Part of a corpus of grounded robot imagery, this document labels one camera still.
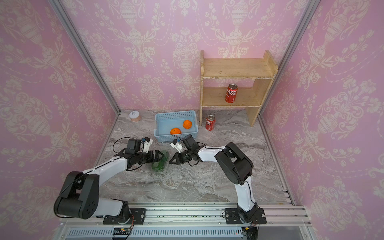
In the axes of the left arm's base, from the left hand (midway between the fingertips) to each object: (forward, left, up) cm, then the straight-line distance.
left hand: (159, 157), depth 90 cm
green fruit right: (-2, -4, +2) cm, 5 cm away
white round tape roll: (+34, +24, 0) cm, 41 cm away
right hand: (-4, -7, 0) cm, 8 cm away
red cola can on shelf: (+30, -43, +26) cm, 58 cm away
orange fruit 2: (+18, -8, +2) cm, 20 cm away
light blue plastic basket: (+27, -3, -3) cm, 27 cm away
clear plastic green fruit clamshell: (-6, -1, -1) cm, 6 cm away
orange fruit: (+27, -16, -1) cm, 32 cm away
